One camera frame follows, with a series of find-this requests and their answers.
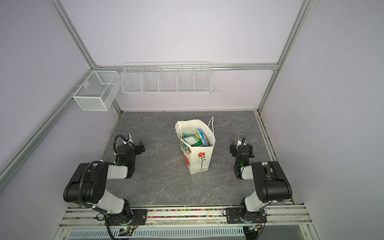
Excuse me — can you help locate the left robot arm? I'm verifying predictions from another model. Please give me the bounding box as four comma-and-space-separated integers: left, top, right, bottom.
63, 134, 145, 225

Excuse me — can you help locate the teal Fox's candy bag front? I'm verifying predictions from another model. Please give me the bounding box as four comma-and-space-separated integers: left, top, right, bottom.
182, 133, 193, 138

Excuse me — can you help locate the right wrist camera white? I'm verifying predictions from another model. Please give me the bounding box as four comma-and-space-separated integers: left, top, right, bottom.
237, 135, 246, 147

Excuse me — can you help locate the white floral paper bag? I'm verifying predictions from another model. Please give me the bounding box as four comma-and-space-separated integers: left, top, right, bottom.
175, 118, 216, 175

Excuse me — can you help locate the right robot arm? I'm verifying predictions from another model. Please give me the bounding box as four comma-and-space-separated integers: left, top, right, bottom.
226, 135, 293, 224

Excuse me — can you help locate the blue M&M's packet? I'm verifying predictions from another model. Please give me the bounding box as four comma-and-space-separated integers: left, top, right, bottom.
198, 129, 210, 147

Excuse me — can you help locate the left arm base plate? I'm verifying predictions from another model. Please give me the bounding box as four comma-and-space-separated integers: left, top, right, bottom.
107, 209, 148, 226

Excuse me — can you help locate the long white wire basket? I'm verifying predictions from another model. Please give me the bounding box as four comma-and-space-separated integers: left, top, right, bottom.
121, 62, 212, 95

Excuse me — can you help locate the small white mesh basket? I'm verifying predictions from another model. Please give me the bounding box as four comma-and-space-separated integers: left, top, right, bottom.
73, 71, 122, 112

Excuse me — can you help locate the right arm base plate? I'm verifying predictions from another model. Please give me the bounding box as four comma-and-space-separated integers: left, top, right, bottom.
223, 207, 267, 224

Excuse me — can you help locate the green Fox's spring tea bag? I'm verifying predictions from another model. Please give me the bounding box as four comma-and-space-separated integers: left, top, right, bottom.
183, 134, 204, 147

